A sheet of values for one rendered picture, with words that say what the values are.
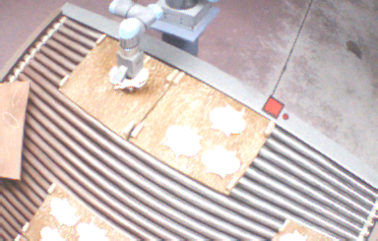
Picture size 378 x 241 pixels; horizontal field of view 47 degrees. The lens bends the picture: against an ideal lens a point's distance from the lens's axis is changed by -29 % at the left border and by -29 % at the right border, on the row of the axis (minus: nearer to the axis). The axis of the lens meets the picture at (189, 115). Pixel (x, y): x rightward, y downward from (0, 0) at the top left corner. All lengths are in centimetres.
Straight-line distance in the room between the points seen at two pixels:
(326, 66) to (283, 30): 43
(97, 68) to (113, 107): 22
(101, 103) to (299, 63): 174
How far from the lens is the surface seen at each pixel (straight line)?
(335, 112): 347
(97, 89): 226
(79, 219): 198
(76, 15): 262
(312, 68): 363
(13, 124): 214
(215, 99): 221
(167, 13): 249
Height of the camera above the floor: 276
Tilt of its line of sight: 57 degrees down
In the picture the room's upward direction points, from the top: 2 degrees clockwise
